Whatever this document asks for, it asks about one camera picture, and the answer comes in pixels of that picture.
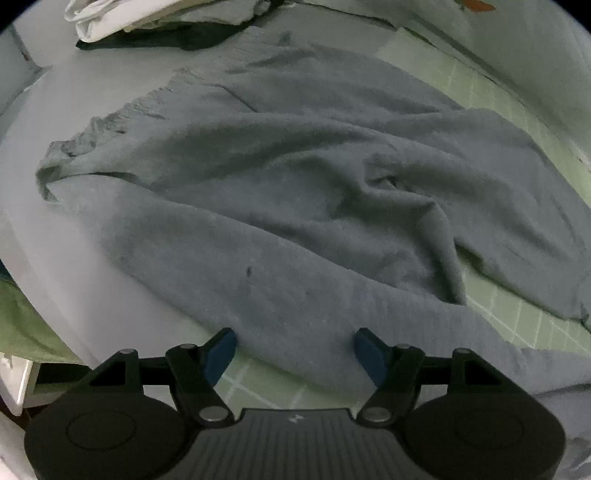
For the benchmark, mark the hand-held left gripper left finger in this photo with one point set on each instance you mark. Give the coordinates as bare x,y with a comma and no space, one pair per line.
219,356

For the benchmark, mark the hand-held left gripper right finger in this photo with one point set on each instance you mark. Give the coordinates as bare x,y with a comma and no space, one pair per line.
371,361

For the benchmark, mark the blue-grey knit garment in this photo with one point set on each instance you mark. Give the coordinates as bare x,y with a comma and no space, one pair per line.
300,198

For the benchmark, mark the white clothes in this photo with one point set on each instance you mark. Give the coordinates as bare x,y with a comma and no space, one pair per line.
111,16

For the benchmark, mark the green cloth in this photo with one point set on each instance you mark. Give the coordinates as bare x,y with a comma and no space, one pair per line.
25,323

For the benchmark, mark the white box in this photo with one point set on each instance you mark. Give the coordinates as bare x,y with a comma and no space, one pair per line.
14,385

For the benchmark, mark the green checked mat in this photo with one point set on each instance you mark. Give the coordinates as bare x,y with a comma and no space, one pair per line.
521,115

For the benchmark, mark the carrot print quilt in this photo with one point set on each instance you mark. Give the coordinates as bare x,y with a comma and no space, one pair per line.
498,32

